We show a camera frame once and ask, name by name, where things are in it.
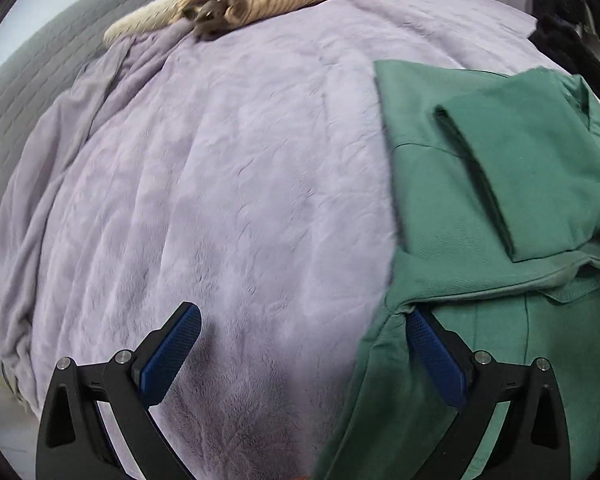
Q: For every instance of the cream knitted pillow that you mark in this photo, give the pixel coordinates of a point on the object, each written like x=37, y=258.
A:
x=152, y=16

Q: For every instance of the lilac plush bed blanket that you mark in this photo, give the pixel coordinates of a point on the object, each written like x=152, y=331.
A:
x=249, y=175

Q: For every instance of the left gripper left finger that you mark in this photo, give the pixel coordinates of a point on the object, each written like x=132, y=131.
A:
x=73, y=442

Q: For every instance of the green work jacket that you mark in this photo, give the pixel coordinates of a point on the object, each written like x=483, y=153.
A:
x=496, y=185

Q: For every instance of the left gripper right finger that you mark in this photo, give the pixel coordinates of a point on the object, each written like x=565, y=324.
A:
x=533, y=442

